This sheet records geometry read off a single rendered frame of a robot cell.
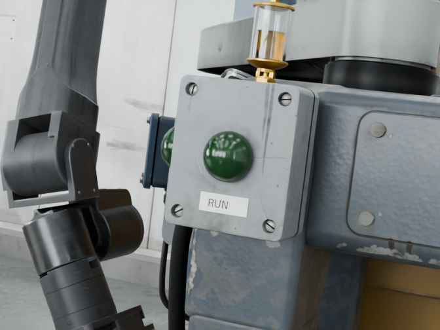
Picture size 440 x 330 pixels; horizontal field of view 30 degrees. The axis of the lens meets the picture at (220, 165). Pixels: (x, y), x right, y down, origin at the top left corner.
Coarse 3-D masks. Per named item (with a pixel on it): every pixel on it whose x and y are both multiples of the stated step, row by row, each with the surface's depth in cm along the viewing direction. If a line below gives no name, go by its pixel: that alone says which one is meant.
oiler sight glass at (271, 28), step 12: (264, 12) 55; (276, 12) 54; (288, 12) 55; (264, 24) 55; (276, 24) 54; (288, 24) 55; (252, 36) 55; (264, 36) 54; (276, 36) 54; (288, 36) 55; (252, 48) 55; (264, 48) 55; (276, 48) 55
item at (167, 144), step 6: (174, 126) 51; (168, 132) 51; (168, 138) 50; (162, 144) 51; (168, 144) 50; (162, 150) 50; (168, 150) 50; (162, 156) 51; (168, 156) 50; (168, 162) 50
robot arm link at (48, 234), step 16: (48, 208) 76; (64, 208) 76; (80, 208) 76; (32, 224) 74; (48, 224) 74; (64, 224) 74; (80, 224) 75; (96, 224) 78; (32, 240) 74; (48, 240) 73; (64, 240) 74; (80, 240) 74; (96, 240) 78; (32, 256) 75; (48, 256) 73; (64, 256) 73; (80, 256) 74; (96, 256) 77
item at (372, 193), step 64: (320, 128) 51; (384, 128) 49; (320, 192) 51; (384, 192) 50; (192, 256) 54; (256, 256) 52; (320, 256) 56; (384, 256) 50; (192, 320) 54; (256, 320) 52; (320, 320) 72
